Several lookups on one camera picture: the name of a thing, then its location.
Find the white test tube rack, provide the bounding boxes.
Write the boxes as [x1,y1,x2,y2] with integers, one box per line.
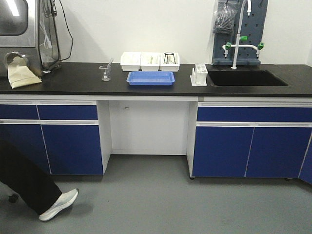
[190,64,208,86]

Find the blue-grey pegboard drying rack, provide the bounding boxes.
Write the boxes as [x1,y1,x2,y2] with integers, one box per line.
[212,0,268,66]

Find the blue plastic tray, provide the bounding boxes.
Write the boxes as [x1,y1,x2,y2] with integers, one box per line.
[126,71,175,86]

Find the right white storage bin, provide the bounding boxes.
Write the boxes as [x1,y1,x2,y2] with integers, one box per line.
[160,52,180,72]

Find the white storage bin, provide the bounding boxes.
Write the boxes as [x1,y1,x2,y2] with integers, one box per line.
[120,52,141,72]
[140,52,160,71]
[160,52,180,72]

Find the middle white storage bin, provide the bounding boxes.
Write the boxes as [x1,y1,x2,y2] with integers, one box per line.
[140,52,160,71]

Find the left white storage bin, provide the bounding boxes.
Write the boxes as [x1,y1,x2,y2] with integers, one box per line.
[120,52,141,72]

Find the black metal tripod stand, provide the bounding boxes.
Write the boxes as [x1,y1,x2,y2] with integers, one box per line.
[163,52,176,64]

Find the glass beaker on counter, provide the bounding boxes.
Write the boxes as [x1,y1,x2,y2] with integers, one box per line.
[99,65,111,81]

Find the blue lab bench cabinet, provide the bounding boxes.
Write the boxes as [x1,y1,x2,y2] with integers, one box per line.
[0,95,312,183]

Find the glass stirring rod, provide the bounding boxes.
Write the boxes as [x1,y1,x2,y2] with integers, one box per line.
[107,58,114,68]

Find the black lab sink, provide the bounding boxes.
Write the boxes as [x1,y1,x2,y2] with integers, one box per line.
[208,70,288,87]

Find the white lab faucet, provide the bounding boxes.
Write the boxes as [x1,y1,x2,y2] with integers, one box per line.
[222,0,265,69]

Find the plastic bag of pegs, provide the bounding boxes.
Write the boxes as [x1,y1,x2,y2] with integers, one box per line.
[213,0,239,35]

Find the white sneaker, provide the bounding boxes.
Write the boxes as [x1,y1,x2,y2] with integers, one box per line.
[39,188,78,221]

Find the person's leg black trousers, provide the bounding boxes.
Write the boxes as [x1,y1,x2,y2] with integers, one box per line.
[0,140,62,215]

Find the black cable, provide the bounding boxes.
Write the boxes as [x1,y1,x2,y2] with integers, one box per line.
[50,0,74,62]

